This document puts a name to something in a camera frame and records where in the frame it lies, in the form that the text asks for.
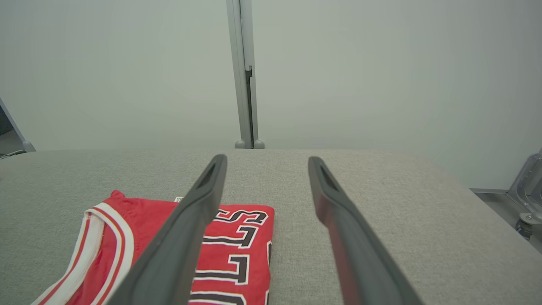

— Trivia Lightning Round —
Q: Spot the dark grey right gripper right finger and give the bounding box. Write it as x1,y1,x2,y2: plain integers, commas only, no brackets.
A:
308,156,424,305

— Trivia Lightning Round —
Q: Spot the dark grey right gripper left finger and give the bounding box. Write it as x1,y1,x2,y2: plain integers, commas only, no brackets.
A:
106,154,229,305

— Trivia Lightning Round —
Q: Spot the red basketball jersey white trim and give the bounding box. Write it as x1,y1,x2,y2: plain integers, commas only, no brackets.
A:
32,190,276,305

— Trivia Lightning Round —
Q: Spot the grey partition post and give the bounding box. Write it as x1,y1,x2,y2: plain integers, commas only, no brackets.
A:
226,0,265,149

